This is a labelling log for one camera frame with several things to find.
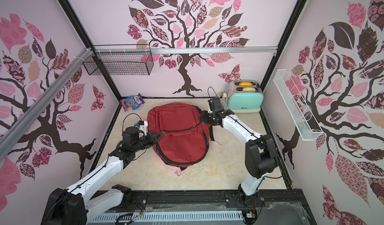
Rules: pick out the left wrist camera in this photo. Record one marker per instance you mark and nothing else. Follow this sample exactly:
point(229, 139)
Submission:
point(142, 126)

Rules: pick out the aluminium rail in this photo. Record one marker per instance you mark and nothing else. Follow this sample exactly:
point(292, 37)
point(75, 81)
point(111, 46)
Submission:
point(206, 50)
point(16, 131)

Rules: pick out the white vented cable duct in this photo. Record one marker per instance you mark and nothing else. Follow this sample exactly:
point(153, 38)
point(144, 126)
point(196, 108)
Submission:
point(167, 218)

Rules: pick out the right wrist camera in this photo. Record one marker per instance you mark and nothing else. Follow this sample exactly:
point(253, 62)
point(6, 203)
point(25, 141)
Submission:
point(215, 105)

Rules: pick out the yellow toast slice front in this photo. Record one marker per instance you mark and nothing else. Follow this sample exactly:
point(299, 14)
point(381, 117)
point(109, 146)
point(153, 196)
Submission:
point(248, 89)

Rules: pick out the mint green toaster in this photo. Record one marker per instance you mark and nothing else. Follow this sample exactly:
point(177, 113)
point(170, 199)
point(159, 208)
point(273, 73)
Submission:
point(244, 102)

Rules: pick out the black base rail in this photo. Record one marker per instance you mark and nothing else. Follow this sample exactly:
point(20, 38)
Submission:
point(230, 199)

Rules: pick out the black wire basket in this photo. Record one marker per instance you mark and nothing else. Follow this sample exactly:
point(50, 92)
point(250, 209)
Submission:
point(116, 60)

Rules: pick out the aluminium rail left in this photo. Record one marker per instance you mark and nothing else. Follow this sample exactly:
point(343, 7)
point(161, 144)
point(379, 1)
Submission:
point(16, 131)

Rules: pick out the yellow toast slice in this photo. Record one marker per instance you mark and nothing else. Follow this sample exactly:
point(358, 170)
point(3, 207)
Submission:
point(246, 84)
point(248, 89)

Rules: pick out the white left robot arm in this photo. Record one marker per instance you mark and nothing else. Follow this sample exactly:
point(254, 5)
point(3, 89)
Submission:
point(76, 205)

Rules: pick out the white wire shelf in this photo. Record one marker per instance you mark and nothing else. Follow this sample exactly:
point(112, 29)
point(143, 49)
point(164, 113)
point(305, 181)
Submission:
point(299, 110)

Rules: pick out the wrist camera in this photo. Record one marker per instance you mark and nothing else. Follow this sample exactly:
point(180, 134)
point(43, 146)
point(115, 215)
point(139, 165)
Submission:
point(142, 126)
point(215, 105)

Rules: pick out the purple candy bag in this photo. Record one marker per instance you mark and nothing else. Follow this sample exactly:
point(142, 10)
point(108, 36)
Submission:
point(132, 102)

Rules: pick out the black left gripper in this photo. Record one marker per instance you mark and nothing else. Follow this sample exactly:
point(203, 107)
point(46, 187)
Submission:
point(152, 142)

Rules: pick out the yellow toast slice back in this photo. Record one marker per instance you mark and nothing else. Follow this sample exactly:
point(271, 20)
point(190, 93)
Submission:
point(246, 84)

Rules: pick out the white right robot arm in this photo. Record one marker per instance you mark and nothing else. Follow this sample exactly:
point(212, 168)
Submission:
point(261, 157)

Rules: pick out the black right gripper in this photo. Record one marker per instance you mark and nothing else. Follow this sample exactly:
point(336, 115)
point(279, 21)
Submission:
point(207, 117)

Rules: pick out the pink backpack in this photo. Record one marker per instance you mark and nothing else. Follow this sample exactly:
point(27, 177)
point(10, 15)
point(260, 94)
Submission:
point(177, 170)

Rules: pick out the aluminium rail back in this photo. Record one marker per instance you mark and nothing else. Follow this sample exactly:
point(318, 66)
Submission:
point(206, 50)

